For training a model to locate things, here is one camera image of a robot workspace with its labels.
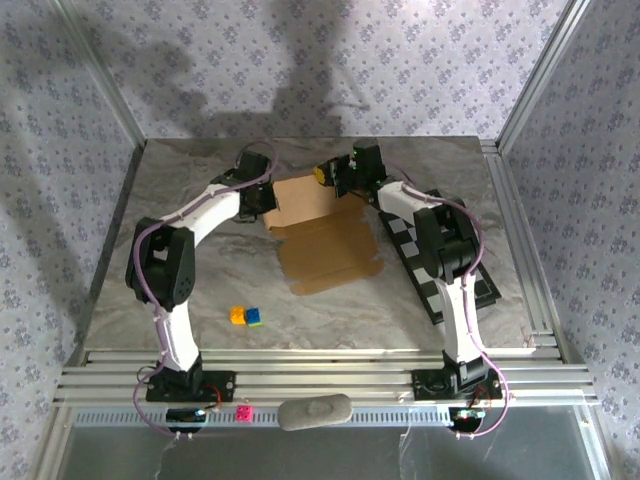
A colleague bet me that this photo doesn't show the brown cardboard paper box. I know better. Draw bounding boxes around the brown cardboard paper box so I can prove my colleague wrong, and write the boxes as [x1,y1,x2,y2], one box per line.
[262,169,384,297]

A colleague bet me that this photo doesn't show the black grey checkerboard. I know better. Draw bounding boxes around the black grey checkerboard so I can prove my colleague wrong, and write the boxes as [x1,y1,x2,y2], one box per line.
[377,188,501,326]

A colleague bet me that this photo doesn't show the grey oval stone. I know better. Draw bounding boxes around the grey oval stone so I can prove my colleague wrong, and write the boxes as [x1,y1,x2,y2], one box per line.
[277,393,354,432]

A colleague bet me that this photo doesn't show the aluminium side rail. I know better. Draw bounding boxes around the aluminium side rail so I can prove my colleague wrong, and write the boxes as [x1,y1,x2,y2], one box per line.
[479,139,571,361]
[69,142,146,366]

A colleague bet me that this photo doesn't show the aluminium frame rails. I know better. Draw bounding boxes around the aluminium frame rails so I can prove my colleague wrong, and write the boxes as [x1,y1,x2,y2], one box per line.
[52,348,600,407]

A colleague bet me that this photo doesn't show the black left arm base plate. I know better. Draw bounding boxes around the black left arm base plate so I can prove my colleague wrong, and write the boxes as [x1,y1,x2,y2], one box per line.
[145,369,236,403]

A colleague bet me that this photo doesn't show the aluminium corner post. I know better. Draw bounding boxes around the aluminium corner post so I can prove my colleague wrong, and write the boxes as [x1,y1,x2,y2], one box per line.
[49,0,149,151]
[494,0,599,151]

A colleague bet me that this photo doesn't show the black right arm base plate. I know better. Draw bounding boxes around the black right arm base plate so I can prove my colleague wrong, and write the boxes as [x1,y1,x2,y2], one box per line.
[412,368,503,401]

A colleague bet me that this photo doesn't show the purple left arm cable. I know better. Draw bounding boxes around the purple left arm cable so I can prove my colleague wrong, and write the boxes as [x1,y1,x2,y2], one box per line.
[132,139,279,442]

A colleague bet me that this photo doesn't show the grey slotted cable duct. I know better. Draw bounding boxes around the grey slotted cable duct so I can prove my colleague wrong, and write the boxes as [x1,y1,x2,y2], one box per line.
[73,405,586,429]

